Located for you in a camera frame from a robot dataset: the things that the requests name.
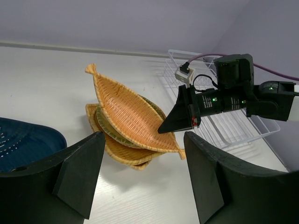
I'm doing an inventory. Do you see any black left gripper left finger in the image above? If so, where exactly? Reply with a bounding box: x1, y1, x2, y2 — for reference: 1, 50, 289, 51
0, 132, 106, 224

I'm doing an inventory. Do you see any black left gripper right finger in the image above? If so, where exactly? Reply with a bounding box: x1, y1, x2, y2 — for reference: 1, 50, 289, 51
184, 132, 299, 224

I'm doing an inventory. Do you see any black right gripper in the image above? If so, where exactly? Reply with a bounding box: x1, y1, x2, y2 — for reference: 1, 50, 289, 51
158, 85, 222, 134

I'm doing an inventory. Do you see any small woven plate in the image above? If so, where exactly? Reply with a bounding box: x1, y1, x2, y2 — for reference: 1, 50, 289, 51
85, 63, 186, 160

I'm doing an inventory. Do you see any dark blue plate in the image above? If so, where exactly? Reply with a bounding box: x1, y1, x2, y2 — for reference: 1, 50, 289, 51
0, 118, 67, 172

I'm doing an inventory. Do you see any square woven plate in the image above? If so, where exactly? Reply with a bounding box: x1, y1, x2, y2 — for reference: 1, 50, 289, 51
130, 160, 151, 170
85, 103, 155, 167

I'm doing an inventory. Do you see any round bamboo plate green rim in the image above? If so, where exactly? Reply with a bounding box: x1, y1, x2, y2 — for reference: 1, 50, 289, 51
94, 95, 166, 149

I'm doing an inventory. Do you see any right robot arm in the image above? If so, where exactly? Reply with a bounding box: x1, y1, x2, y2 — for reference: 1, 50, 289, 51
158, 54, 299, 133

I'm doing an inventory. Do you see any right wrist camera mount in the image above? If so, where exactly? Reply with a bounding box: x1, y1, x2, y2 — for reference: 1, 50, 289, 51
174, 62, 196, 88

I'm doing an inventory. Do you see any clear wire dish rack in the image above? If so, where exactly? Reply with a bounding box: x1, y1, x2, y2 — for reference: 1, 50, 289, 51
156, 49, 281, 150

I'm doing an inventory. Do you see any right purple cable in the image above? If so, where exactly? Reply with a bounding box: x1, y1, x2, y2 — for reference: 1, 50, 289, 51
188, 53, 299, 82

